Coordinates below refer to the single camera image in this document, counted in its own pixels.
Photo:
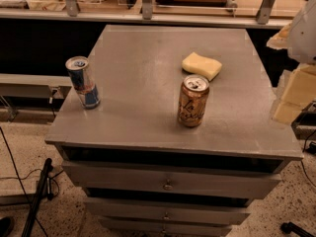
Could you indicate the grey drawer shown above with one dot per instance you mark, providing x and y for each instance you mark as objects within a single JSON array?
[
  {"x": 171, "y": 180},
  {"x": 165, "y": 227},
  {"x": 167, "y": 211}
]

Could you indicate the orange soda can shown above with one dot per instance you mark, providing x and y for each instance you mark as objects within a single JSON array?
[{"x": 192, "y": 100}]

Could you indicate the black tripod leg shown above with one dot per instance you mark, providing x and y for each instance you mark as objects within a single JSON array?
[{"x": 35, "y": 204}]

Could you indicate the blue silver energy drink can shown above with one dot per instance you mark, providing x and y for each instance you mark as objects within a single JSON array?
[{"x": 80, "y": 73}]

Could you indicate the grey drawer cabinet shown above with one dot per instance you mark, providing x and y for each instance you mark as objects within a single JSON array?
[{"x": 139, "y": 73}]

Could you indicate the black object floor right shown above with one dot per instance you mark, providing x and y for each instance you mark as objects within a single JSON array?
[{"x": 289, "y": 227}]

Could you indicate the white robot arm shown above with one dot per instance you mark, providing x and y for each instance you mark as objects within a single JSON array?
[{"x": 299, "y": 39}]

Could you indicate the yellow sponge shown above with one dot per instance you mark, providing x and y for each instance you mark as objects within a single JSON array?
[{"x": 204, "y": 66}]

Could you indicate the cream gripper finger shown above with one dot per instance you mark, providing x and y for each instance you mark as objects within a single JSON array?
[{"x": 298, "y": 93}]

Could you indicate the bottom grey drawer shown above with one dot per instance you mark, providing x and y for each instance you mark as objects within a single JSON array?
[{"x": 165, "y": 227}]

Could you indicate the top grey drawer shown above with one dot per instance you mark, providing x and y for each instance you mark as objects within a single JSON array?
[{"x": 171, "y": 180}]

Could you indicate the middle grey drawer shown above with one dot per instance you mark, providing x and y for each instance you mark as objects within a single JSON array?
[{"x": 167, "y": 211}]

